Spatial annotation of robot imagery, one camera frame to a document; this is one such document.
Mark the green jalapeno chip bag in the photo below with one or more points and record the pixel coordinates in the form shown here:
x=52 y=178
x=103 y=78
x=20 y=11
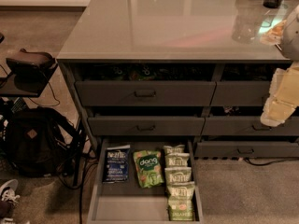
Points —
x=179 y=201

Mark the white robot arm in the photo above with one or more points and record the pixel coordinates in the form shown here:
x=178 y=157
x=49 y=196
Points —
x=285 y=36

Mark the top right grey drawer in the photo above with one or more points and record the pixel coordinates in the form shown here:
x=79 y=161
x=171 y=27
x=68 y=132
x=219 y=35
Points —
x=240 y=93

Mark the grey drawer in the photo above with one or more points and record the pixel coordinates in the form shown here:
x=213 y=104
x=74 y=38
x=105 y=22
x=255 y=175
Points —
x=246 y=149
x=146 y=125
x=145 y=93
x=240 y=93
x=248 y=125

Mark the middle right grey drawer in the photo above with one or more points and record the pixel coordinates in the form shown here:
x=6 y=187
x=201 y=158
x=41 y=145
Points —
x=248 y=125

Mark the bottom right grey drawer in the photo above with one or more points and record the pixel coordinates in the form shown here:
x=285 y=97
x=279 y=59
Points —
x=246 y=149

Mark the rear green Kettle chip bag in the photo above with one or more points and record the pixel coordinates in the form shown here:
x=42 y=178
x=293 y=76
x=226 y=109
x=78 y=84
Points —
x=176 y=149

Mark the green kettle chip bag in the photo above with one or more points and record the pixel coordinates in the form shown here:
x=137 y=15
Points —
x=177 y=160
x=178 y=174
x=176 y=149

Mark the green Dang chip bag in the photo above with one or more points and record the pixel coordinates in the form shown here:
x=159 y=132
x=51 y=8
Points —
x=148 y=168

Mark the blue Kettle chip bag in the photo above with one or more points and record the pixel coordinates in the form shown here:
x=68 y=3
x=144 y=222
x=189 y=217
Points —
x=116 y=164

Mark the middle left grey drawer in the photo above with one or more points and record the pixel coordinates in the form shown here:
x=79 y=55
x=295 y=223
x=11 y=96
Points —
x=146 y=125

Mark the top left grey drawer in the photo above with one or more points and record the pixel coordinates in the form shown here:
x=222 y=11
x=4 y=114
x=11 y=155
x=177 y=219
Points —
x=145 y=93

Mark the open bottom left drawer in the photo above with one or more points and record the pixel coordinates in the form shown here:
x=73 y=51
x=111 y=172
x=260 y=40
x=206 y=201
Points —
x=126 y=202

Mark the black backpack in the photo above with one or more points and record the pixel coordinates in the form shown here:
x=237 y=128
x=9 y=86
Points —
x=38 y=142

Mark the dark brown pouch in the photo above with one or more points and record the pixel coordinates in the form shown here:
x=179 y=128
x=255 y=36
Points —
x=24 y=62

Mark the white sneaker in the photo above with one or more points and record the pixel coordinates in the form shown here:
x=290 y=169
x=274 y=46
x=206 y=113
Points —
x=8 y=195

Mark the grey cabinet counter frame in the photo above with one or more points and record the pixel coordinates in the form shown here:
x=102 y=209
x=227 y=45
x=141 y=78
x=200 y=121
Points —
x=173 y=40

